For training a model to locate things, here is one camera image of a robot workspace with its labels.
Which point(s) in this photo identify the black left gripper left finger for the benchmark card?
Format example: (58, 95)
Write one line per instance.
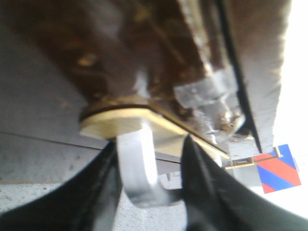
(87, 202)

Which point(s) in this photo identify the red blue striped block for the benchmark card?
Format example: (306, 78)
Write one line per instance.
(277, 170)

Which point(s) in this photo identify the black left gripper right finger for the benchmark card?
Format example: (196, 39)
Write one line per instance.
(216, 201)

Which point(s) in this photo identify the dark wooden drawer cabinet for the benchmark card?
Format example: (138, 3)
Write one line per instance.
(38, 102)

